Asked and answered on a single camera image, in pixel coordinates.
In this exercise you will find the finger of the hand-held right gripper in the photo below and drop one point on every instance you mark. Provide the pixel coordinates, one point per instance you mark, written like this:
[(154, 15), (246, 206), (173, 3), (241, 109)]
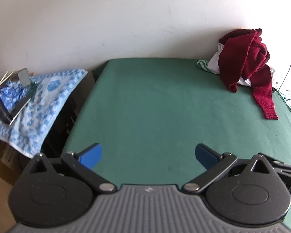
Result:
[(281, 166)]

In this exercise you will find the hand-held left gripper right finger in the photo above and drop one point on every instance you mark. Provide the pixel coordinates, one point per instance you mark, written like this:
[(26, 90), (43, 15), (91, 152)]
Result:
[(204, 154)]

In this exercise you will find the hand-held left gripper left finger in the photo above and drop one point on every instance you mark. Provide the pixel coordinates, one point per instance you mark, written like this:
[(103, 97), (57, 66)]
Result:
[(92, 154)]

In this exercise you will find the dark red knitted sweater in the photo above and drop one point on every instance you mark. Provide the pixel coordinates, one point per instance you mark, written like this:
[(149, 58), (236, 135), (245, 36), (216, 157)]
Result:
[(245, 58)]

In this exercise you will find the black plastic crate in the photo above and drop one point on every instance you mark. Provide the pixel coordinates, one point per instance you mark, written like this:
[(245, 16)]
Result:
[(63, 126)]

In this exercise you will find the blue floral white towel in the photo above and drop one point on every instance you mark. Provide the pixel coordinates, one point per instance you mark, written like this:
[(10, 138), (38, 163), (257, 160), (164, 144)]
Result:
[(46, 102)]

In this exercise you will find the green striped white cloth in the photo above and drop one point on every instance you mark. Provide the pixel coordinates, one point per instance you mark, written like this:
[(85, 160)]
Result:
[(203, 65)]

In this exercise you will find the white shirt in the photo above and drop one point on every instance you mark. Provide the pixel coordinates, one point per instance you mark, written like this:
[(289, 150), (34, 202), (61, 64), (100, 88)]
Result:
[(214, 64)]

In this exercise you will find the blue patterned fabric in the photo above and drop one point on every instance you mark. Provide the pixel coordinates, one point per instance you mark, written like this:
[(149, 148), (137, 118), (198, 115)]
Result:
[(10, 94)]

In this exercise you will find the small grey mirror on stand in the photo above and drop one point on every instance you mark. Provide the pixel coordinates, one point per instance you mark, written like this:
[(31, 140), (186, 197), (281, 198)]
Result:
[(23, 77)]

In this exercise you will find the thin wooden sticks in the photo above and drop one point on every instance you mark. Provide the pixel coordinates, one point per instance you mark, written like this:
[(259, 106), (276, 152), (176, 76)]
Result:
[(4, 79)]

